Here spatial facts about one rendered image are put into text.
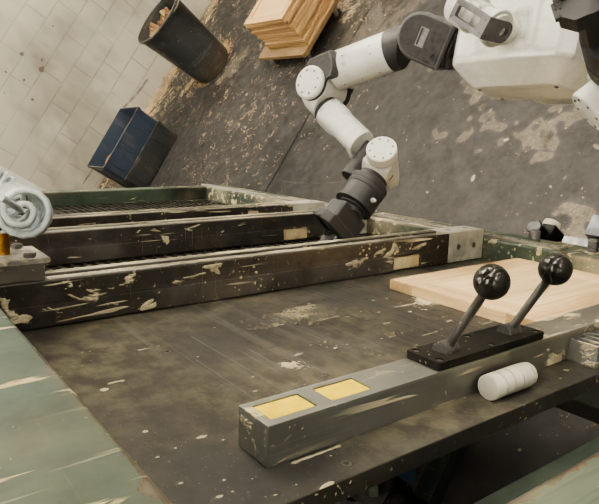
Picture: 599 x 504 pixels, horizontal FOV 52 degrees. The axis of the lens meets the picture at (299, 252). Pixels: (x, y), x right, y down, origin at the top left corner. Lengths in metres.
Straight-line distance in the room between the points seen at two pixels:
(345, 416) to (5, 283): 0.53
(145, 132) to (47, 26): 1.44
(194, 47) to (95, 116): 1.37
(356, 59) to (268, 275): 0.56
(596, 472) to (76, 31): 6.08
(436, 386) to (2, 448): 0.44
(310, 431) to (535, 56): 0.80
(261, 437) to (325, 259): 0.66
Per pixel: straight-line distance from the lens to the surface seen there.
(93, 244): 1.38
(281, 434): 0.56
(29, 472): 0.39
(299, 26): 4.38
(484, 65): 1.24
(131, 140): 5.37
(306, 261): 1.15
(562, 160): 2.77
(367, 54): 1.40
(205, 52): 5.56
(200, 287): 1.03
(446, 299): 1.08
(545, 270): 0.75
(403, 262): 1.33
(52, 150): 6.26
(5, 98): 6.16
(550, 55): 1.16
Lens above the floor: 2.07
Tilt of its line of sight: 37 degrees down
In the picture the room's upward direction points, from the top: 56 degrees counter-clockwise
